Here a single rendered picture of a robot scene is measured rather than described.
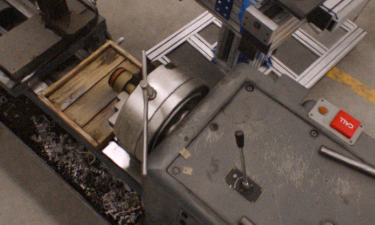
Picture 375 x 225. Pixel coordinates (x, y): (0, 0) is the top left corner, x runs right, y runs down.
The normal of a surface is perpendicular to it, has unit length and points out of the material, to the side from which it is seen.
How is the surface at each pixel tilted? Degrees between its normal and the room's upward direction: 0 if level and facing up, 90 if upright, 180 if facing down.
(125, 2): 0
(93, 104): 0
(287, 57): 0
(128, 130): 61
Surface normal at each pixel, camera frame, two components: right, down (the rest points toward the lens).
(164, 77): 0.18, -0.59
